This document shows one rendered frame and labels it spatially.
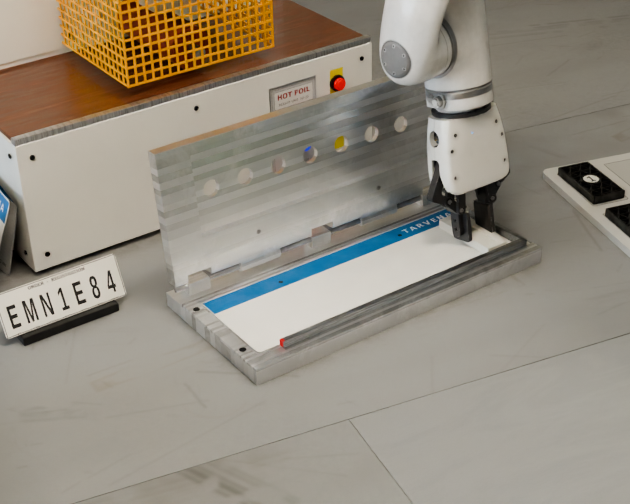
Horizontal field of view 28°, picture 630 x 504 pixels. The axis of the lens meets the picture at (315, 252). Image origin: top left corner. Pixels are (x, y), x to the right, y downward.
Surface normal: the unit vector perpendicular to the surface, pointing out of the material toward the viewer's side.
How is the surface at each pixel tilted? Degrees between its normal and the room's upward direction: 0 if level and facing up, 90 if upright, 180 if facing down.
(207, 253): 83
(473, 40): 79
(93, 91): 0
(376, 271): 0
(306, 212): 83
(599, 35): 0
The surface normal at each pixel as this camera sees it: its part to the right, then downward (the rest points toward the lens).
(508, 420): -0.03, -0.86
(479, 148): 0.56, 0.22
